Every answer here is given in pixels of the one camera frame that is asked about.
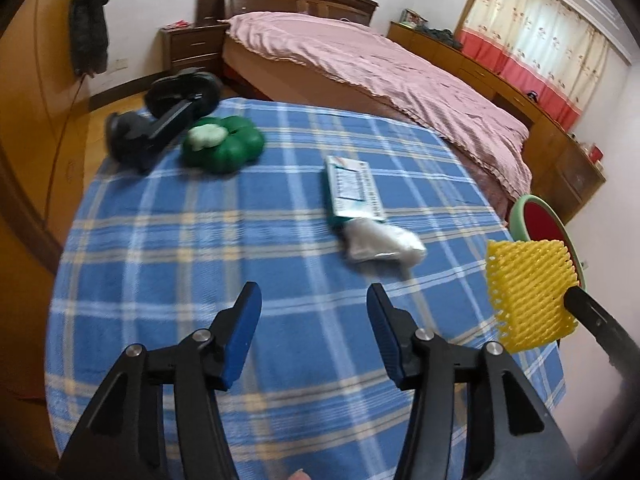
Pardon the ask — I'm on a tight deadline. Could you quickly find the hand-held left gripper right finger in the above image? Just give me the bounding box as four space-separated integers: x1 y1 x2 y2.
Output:
366 282 583 480

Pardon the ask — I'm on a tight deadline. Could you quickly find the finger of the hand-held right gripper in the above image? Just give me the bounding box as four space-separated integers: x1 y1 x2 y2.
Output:
562 285 640 368

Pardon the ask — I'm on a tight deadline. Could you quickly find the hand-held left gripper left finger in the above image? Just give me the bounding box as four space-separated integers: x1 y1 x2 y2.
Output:
55 282 263 480

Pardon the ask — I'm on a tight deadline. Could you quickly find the yellow foam fruit net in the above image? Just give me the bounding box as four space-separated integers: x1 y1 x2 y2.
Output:
486 239 580 354

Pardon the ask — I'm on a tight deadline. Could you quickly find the red bin with green rim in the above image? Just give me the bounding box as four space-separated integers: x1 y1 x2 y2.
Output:
509 195 587 287

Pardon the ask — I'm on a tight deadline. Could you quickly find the white crumpled plastic bag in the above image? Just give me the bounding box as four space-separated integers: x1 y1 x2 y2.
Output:
342 222 427 266

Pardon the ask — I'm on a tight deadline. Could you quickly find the blue plaid tablecloth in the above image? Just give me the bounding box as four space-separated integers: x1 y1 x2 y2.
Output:
45 97 567 480

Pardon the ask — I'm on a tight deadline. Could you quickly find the white and green toothpaste box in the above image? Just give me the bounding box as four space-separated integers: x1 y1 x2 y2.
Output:
323 154 387 229

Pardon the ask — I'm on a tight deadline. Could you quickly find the green pumpkin-shaped toy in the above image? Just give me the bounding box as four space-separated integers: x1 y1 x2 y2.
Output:
181 116 265 175

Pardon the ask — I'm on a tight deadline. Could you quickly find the long wooden cabinet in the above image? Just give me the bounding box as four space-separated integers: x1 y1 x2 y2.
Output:
387 20 607 227

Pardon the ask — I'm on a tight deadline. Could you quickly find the black dumbbell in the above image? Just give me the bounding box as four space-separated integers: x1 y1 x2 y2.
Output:
105 67 222 174

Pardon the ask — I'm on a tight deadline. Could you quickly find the bed with pink cover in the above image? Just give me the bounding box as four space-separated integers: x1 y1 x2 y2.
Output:
217 11 534 207

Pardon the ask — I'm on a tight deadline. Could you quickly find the dark wooden nightstand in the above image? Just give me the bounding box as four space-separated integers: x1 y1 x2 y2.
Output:
158 23 229 81

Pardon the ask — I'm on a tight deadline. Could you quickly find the floral curtain with red hem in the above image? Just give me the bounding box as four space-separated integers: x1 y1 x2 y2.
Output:
457 0 609 132

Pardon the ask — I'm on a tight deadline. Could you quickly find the dark clothes pile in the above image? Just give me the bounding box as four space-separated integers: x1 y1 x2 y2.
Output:
420 27 464 51

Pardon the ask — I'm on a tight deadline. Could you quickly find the wooden wardrobe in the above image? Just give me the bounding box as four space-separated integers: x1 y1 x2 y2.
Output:
0 0 97 278

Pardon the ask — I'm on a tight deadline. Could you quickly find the small picture box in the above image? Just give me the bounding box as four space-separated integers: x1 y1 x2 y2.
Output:
399 8 429 29

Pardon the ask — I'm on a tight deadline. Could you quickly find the black jacket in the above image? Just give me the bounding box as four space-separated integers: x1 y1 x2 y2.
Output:
68 0 110 77

